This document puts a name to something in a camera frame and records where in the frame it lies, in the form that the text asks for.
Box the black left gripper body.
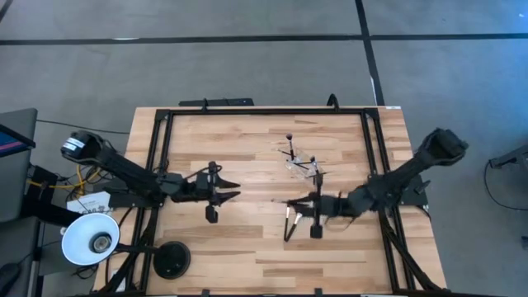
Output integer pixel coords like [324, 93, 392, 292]
[170, 161, 222, 225]

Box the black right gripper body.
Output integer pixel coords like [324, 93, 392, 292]
[309, 172, 365, 240]

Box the thin black makeup brush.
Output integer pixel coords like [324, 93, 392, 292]
[282, 205, 291, 243]
[275, 147, 309, 161]

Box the brown-tipped silver-ferrule makeup brush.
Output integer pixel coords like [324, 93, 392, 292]
[285, 132, 296, 163]

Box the clear acrylic brush organizer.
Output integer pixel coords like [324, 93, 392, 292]
[283, 144, 328, 182]

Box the black power strip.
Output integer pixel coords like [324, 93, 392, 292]
[178, 97, 256, 108]

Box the white paper sheet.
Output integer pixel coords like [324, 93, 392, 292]
[65, 191, 113, 216]

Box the black desk lamp white inside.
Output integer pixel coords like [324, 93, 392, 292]
[60, 211, 192, 281]

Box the black monitor stand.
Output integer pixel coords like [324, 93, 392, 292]
[19, 163, 83, 228]

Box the grey cart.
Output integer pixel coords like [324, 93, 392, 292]
[0, 107, 40, 226]

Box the tilted black monitor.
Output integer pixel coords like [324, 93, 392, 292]
[0, 122, 37, 160]

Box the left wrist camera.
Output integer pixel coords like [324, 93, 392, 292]
[196, 171, 212, 192]

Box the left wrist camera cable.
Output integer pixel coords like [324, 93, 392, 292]
[183, 163, 224, 182]

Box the black aluminium table frame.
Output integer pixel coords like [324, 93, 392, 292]
[95, 107, 449, 297]

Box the yellow cable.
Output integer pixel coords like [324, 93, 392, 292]
[26, 163, 102, 196]

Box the thin black floor cable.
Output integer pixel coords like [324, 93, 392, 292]
[35, 118, 131, 136]

